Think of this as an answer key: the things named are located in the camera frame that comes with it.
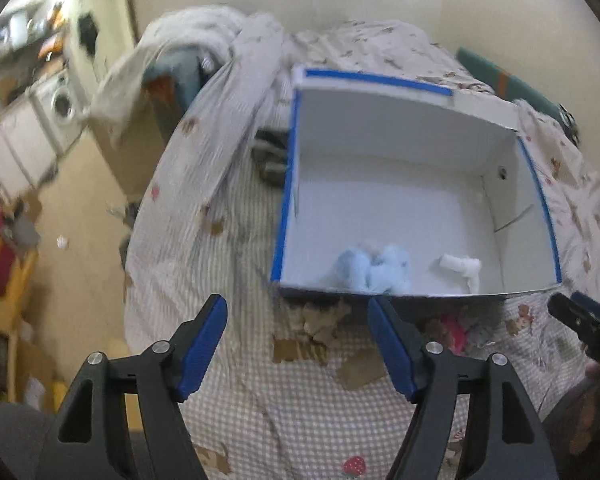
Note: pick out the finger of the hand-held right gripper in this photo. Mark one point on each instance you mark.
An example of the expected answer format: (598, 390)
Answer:
(582, 322)

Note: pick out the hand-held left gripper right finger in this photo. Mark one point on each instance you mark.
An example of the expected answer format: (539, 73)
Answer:
(390, 345)

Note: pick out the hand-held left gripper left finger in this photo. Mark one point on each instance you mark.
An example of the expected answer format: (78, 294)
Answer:
(203, 342)

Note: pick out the pink plush toy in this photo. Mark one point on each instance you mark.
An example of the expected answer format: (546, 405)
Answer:
(452, 332)

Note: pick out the light blue plush toy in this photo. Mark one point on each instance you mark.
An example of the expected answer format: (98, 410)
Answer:
(375, 270)

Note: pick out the white sock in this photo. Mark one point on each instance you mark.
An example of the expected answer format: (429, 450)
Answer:
(464, 267)

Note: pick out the white cardboard box blue edges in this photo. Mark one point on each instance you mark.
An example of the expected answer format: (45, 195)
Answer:
(405, 195)

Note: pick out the checkered bear print bed sheet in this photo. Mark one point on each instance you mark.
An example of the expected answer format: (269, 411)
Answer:
(290, 340)

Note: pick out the dark striped cloth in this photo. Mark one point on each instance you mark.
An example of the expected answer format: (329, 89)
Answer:
(270, 152)

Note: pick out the brown cardboard box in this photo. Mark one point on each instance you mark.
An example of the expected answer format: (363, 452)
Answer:
(140, 135)

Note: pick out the green headboard cushion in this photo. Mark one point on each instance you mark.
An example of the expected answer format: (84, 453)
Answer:
(510, 82)

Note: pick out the white kitchen cabinet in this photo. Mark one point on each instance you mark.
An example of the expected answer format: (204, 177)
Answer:
(15, 152)

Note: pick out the white washing machine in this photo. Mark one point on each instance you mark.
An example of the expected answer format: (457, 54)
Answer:
(55, 110)

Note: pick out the white floral quilt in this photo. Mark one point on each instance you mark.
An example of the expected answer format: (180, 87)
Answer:
(260, 45)

